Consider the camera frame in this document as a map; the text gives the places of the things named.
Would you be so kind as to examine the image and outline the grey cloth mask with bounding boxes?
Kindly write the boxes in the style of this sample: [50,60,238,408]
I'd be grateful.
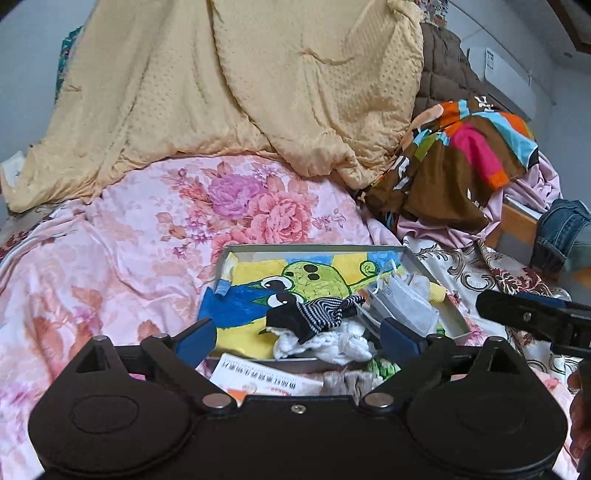
[368,273,440,336]

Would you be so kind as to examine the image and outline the black white striped sock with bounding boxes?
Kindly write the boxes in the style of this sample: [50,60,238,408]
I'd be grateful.
[266,294,366,343]

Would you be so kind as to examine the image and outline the bag of green pieces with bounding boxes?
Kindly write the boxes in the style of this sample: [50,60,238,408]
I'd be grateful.
[367,357,401,381]

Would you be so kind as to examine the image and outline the grey drawstring burlap pouch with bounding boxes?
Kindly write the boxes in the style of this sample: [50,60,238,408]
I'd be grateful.
[321,370,376,401]

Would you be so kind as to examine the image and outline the person's right hand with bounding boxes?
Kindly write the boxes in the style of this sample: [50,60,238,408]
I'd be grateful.
[568,369,590,461]

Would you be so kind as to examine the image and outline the orange white medicine box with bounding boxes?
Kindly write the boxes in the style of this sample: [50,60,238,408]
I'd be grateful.
[209,353,324,405]

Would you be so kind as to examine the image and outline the white gold brocade cloth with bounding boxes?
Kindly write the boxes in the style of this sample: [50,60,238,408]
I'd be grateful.
[403,236,579,384]

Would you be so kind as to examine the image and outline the cartoon frog towel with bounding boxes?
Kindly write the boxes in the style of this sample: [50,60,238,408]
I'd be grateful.
[197,248,399,359]

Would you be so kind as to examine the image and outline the pink floral bedsheet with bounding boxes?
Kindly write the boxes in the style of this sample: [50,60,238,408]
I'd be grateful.
[1,156,396,479]

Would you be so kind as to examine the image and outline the blue denim jeans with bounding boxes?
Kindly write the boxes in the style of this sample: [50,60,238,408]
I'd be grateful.
[529,199,590,279]

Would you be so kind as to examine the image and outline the grey shallow cardboard box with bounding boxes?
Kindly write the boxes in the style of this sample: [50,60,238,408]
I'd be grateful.
[198,244,470,366]

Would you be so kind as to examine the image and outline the colourful brown patchwork garment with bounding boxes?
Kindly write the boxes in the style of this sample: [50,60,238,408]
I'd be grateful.
[358,95,539,234]

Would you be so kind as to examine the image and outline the white air conditioner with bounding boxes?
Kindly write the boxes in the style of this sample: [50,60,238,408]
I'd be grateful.
[468,47,536,121]

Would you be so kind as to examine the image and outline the brown quilted jacket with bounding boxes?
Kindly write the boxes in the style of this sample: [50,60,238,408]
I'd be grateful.
[412,23,501,119]

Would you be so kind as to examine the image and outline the tan dotted blanket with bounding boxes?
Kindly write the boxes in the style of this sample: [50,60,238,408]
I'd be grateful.
[1,1,424,212]

